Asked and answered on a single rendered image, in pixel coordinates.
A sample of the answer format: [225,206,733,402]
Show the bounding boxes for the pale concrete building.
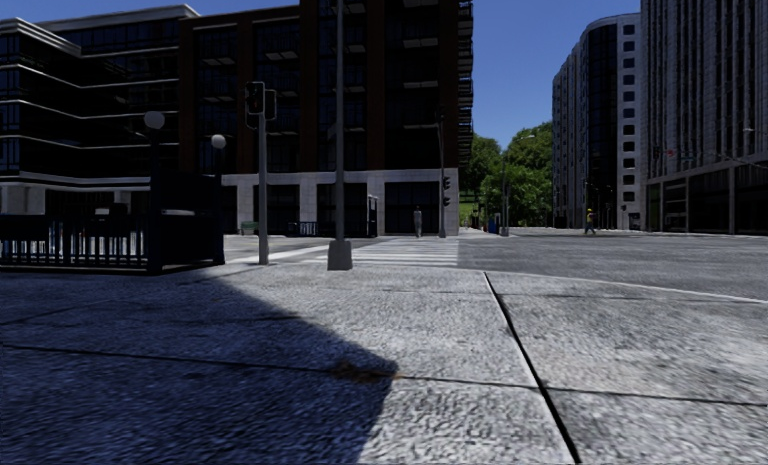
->
[551,12,643,231]

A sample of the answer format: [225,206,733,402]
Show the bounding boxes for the trees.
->
[458,121,554,229]

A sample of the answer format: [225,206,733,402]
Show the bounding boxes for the grey street lamp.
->
[326,0,354,272]

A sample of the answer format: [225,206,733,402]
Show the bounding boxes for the dark glass building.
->
[0,4,201,217]

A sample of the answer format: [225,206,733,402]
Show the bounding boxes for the grey concrete tower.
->
[638,0,768,236]

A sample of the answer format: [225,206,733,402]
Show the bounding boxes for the red brick building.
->
[178,0,475,238]

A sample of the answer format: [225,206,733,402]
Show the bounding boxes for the traffic light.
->
[244,80,278,266]
[435,109,452,239]

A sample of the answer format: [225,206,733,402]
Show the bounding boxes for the dark stairway railing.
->
[0,110,228,276]

